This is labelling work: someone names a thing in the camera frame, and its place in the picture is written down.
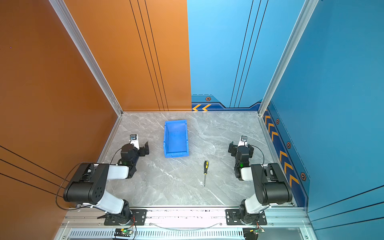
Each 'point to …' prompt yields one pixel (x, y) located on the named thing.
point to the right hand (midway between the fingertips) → (239, 143)
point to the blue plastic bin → (175, 139)
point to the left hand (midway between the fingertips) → (140, 141)
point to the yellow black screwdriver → (206, 166)
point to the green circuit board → (122, 232)
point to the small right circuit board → (257, 230)
